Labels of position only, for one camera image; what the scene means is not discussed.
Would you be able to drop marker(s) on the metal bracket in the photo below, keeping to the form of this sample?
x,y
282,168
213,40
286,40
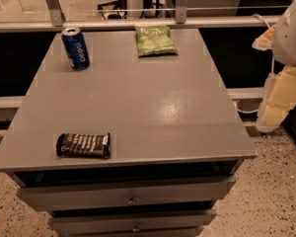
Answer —
x,y
181,6
55,12

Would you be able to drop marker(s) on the grey drawer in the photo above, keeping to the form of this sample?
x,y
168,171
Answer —
x,y
117,194
123,223

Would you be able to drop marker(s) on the upper drawer knob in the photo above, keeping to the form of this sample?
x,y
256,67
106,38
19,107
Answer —
x,y
131,201

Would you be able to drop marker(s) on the left metal bracket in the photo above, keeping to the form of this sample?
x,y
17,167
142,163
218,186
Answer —
x,y
55,12

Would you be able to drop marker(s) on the green chip bag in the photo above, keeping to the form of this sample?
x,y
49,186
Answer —
x,y
154,40

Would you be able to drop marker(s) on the black snack packet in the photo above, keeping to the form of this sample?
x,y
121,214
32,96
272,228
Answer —
x,y
83,145

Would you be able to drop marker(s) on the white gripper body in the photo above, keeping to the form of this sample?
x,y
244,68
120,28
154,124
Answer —
x,y
291,39

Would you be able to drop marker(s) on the blue pepsi can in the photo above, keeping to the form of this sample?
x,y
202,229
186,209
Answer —
x,y
76,49

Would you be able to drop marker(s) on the middle metal bracket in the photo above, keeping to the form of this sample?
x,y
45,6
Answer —
x,y
181,6

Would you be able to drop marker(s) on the drawer knob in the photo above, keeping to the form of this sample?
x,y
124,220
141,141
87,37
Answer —
x,y
136,228
131,201

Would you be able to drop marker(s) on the upper grey drawer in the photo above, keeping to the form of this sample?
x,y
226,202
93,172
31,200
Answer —
x,y
117,194

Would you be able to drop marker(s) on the lower grey drawer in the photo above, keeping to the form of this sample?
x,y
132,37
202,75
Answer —
x,y
123,223

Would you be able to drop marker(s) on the grey drawer cabinet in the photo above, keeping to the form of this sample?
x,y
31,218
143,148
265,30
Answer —
x,y
169,117

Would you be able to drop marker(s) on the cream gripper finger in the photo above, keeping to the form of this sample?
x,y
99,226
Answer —
x,y
265,41
279,98

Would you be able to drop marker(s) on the metal railing bar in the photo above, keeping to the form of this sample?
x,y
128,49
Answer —
x,y
116,25

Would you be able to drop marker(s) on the lower drawer knob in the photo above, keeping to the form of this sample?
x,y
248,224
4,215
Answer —
x,y
136,228

